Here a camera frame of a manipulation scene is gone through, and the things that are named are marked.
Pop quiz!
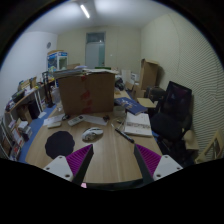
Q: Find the ceiling tube light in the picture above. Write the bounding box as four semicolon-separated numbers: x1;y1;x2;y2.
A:
80;5;90;19

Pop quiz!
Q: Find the tall cardboard box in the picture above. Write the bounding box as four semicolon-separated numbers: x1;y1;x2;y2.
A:
139;59;159;90

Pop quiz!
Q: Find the small white flat device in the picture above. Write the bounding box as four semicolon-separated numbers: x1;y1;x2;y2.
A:
47;122;62;129

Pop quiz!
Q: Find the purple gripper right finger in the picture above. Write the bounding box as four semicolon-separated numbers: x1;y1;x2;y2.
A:
134;144;182;184

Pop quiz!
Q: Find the white computer mouse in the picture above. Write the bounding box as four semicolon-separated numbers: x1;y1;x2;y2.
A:
82;127;103;141

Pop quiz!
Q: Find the wooden wall shelf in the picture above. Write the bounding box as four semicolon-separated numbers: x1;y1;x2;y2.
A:
0;80;54;161

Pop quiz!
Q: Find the blue book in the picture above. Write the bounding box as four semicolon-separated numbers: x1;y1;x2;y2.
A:
114;97;147;115

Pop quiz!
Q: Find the black pen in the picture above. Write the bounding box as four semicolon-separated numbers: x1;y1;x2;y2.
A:
115;128;135;144

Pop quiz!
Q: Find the large cardboard box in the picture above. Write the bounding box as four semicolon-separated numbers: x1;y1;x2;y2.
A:
58;73;115;115

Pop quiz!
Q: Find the white open notebook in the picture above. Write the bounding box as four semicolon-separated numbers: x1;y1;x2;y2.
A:
124;112;152;137

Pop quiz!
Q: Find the black round mouse pad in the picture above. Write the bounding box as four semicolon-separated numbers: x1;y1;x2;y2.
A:
45;131;75;159

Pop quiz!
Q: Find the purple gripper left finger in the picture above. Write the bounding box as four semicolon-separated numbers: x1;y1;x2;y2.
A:
44;144;94;185

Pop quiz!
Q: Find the black office chair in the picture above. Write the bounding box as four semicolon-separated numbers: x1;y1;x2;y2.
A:
149;80;193;158

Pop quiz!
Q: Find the paper stack on box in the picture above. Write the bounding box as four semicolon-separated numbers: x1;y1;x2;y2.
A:
53;66;118;79

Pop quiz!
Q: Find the wooden chair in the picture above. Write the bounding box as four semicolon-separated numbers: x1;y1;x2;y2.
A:
195;129;224;164

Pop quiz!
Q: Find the grey door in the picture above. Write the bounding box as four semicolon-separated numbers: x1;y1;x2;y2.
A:
85;32;105;69

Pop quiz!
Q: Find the white paper sheet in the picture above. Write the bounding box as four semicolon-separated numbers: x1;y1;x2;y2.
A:
83;115;108;126

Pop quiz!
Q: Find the white remote control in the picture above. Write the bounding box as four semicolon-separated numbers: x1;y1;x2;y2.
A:
68;115;85;127

